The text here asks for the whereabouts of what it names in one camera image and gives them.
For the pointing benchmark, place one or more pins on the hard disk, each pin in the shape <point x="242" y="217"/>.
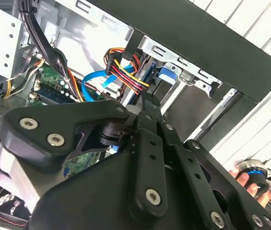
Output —
<point x="167" y="75"/>

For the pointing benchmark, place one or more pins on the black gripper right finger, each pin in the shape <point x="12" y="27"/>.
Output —
<point x="185" y="153"/>

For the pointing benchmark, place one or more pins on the person's hand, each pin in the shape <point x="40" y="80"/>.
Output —
<point x="242" y="178"/>

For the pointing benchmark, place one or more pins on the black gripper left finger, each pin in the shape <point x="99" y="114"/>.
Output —
<point x="41" y="115"/>

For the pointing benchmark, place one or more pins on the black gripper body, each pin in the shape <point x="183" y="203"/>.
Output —
<point x="97" y="196"/>

